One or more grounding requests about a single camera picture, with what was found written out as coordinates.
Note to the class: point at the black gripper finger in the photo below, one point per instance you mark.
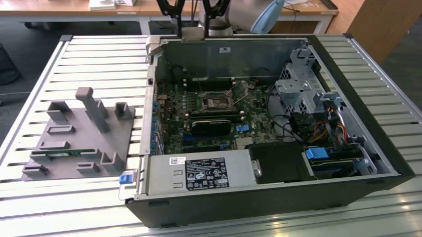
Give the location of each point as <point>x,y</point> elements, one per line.
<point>179,23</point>
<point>206,24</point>

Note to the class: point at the silver square CPU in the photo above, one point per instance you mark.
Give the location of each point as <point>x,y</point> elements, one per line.
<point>193,34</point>

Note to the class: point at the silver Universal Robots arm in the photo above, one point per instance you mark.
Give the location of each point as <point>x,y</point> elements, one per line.
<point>237,14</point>

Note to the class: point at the black RAM slot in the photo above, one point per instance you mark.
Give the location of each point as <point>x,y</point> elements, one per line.
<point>211,81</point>
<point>213,87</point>
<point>214,118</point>
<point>214,113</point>

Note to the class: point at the CPU socket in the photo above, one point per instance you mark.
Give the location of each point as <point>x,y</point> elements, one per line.
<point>215,101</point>

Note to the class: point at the black expansion slot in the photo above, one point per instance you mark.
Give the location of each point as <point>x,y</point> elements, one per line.
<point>199,148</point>

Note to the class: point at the white box on desk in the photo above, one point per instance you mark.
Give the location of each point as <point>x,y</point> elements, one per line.
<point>102,5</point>

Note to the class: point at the silver metal drive cage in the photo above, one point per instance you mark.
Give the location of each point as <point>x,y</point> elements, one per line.
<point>293,86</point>

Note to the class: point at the green motherboard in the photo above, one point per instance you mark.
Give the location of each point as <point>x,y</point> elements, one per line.
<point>257,116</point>

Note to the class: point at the small black graphics card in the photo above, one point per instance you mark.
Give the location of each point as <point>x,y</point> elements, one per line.
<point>211,128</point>

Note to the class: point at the blue board connector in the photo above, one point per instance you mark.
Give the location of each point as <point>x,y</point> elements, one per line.
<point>242,128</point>

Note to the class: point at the silver chipset heatsink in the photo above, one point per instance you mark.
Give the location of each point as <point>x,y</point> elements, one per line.
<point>243,143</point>

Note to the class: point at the grey plastic parts rack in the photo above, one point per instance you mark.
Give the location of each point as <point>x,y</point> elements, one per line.
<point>82,123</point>

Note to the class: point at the wooden cabinet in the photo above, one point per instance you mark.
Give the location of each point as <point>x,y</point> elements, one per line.
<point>385,24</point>

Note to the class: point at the green RAM stick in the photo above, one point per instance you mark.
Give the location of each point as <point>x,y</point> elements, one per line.
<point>82,150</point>

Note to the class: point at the black plastic shroud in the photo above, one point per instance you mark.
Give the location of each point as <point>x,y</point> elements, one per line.
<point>279,163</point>

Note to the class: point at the blue disk carrier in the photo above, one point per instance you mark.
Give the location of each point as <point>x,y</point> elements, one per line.
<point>317,153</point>

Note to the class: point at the grey power supply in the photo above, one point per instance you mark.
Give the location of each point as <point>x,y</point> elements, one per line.
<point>158,177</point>

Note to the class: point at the blue case latch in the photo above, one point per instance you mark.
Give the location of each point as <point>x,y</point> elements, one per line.
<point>124,179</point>

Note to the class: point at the metal disk bay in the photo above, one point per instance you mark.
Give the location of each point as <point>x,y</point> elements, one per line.
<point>342,160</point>

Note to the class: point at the black open PC case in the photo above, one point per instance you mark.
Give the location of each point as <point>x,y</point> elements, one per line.
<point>230,209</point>

